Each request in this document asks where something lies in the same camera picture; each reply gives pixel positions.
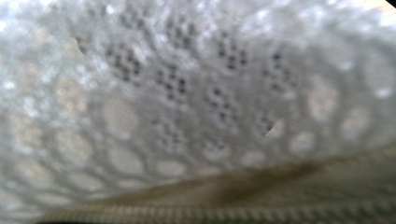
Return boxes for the white mesh laundry bag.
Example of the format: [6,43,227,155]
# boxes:
[0,0,396,224]

